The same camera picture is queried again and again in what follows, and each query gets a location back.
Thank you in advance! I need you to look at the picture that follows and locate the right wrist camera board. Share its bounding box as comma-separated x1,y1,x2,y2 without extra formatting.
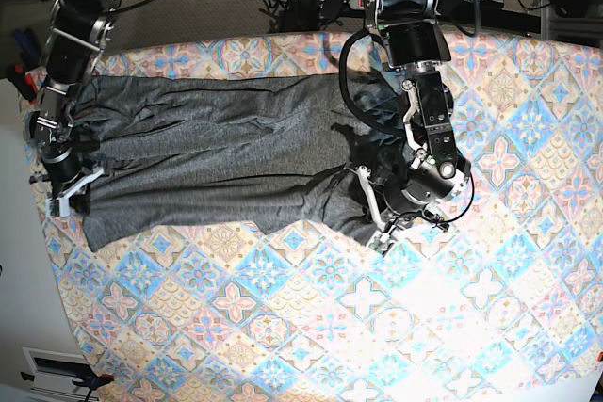
45,198,71,217

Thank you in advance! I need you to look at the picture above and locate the grey t-shirt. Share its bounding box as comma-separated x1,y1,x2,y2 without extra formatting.
73,74,398,250

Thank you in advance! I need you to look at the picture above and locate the red black clamp upper left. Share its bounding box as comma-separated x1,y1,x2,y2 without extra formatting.
5,64,37,103

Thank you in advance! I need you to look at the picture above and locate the black orange clamp lower left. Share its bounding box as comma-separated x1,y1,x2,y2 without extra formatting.
72,374,114,401

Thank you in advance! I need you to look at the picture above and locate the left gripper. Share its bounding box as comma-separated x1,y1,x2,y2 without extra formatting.
351,164,471,249

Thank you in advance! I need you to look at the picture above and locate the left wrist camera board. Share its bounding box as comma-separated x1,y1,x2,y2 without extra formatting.
367,233,396,257

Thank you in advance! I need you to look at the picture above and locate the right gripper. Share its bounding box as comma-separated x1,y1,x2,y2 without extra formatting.
30,147,106,214

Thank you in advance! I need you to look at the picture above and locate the white tray lower left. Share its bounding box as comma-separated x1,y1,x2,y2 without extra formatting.
21,347,91,397

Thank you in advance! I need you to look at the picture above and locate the white power strip red switch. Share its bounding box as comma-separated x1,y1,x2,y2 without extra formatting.
349,0,365,11

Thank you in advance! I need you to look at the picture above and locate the patterned tile tablecloth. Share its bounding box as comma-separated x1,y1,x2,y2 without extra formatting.
41,33,602,401

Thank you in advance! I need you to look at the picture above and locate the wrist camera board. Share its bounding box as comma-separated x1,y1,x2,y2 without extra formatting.
45,198,71,217
367,233,396,257

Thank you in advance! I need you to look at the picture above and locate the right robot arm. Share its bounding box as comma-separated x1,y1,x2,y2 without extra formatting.
25,0,122,217

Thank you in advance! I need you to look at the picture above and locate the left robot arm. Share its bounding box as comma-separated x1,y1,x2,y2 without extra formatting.
339,0,474,255

